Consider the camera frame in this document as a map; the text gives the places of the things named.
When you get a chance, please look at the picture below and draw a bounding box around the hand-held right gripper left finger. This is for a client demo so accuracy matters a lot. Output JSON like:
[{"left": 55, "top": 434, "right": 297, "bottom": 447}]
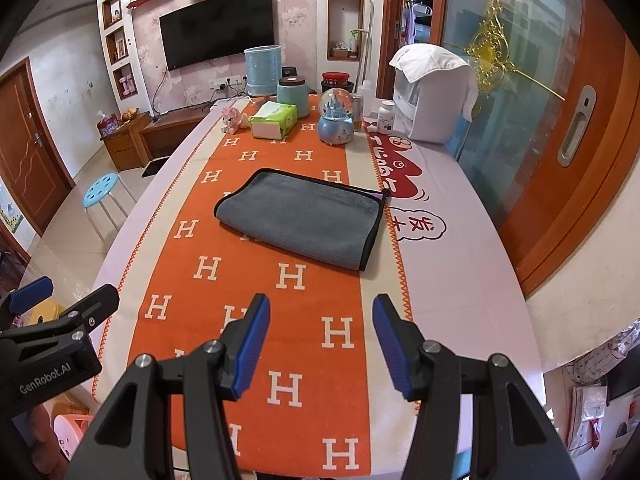
[{"left": 74, "top": 293, "right": 272, "bottom": 480}]

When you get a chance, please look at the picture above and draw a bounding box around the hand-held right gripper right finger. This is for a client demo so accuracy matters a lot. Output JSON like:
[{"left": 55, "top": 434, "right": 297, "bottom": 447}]
[{"left": 372, "top": 294, "right": 571, "bottom": 480}]

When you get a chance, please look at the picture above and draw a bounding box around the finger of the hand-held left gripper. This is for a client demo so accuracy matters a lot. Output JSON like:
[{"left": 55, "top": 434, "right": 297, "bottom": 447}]
[
  {"left": 0, "top": 276, "right": 54, "bottom": 322},
  {"left": 59, "top": 284, "right": 120, "bottom": 333}
]

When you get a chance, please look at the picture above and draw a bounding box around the grey towel with black trim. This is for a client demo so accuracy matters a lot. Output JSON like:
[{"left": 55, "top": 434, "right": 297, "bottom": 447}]
[{"left": 214, "top": 168, "right": 391, "bottom": 272}]

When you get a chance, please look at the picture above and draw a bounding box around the orange patterned table runner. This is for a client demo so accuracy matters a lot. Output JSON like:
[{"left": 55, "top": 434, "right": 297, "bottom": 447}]
[{"left": 102, "top": 94, "right": 413, "bottom": 473}]

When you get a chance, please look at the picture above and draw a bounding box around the pink plastic stool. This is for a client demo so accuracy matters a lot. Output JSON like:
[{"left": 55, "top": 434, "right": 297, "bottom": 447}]
[{"left": 50, "top": 412, "right": 93, "bottom": 461}]

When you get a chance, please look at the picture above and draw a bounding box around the white printed tablecloth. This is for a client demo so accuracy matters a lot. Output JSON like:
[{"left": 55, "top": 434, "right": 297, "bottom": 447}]
[{"left": 91, "top": 94, "right": 544, "bottom": 480}]

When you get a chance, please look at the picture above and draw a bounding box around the blue round stool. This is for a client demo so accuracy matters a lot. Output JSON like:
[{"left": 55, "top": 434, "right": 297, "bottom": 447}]
[{"left": 82, "top": 172, "right": 137, "bottom": 244}]

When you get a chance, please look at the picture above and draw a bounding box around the brown wooden door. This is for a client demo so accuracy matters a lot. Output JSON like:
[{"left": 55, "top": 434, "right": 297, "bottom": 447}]
[{"left": 0, "top": 58, "right": 76, "bottom": 233}]

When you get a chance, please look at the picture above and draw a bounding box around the wooden tv cabinet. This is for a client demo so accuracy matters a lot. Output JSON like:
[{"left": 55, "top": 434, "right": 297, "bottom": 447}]
[{"left": 100, "top": 107, "right": 217, "bottom": 171}]

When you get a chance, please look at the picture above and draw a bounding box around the pink tissue pack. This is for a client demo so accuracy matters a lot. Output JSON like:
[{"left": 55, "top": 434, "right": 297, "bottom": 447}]
[{"left": 97, "top": 110, "right": 124, "bottom": 139}]

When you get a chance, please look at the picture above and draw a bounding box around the green tissue pack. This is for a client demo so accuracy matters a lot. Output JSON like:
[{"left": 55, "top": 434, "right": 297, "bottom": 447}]
[{"left": 249, "top": 102, "right": 298, "bottom": 140}]

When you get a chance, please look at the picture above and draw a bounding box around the pink toy figure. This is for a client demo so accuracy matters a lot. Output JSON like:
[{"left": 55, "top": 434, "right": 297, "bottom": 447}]
[{"left": 221, "top": 107, "right": 250, "bottom": 134}]

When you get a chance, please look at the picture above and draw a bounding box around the white pill bottle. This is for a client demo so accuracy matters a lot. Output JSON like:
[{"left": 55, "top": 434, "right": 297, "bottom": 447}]
[{"left": 377, "top": 101, "right": 396, "bottom": 134}]

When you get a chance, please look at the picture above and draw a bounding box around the blue castle snow globe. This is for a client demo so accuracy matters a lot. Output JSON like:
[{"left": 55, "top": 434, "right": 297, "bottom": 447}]
[{"left": 317, "top": 88, "right": 356, "bottom": 147}]

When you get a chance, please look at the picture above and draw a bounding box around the white water dispenser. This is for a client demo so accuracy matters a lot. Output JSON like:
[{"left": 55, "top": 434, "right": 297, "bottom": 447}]
[{"left": 390, "top": 45, "right": 477, "bottom": 144}]

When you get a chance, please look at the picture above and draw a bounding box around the teal jar with dark lid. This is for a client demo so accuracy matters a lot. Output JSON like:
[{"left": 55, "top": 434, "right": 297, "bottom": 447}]
[{"left": 276, "top": 76, "right": 310, "bottom": 119}]

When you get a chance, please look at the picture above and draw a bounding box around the dark jar with red lid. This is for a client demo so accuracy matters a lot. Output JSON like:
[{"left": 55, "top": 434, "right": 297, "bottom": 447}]
[{"left": 321, "top": 72, "right": 354, "bottom": 95}]

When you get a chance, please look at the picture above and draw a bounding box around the light blue cylindrical bin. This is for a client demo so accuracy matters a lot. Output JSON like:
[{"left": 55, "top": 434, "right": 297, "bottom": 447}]
[{"left": 244, "top": 45, "right": 282, "bottom": 98}]

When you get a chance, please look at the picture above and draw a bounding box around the wooden sliding door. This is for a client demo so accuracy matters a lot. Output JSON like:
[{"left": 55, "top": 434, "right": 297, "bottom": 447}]
[{"left": 440, "top": 0, "right": 640, "bottom": 297}]

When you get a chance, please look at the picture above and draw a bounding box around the white cloth cover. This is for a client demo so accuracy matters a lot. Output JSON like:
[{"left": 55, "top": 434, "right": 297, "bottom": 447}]
[{"left": 389, "top": 44, "right": 481, "bottom": 122}]

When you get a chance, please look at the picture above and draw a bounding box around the gold hanging ornament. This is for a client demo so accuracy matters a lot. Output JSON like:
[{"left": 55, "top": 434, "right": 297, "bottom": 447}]
[{"left": 464, "top": 0, "right": 568, "bottom": 103}]

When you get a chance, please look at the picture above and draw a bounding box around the black wall television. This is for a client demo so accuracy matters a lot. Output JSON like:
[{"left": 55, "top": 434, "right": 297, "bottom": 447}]
[{"left": 159, "top": 0, "right": 277, "bottom": 72}]

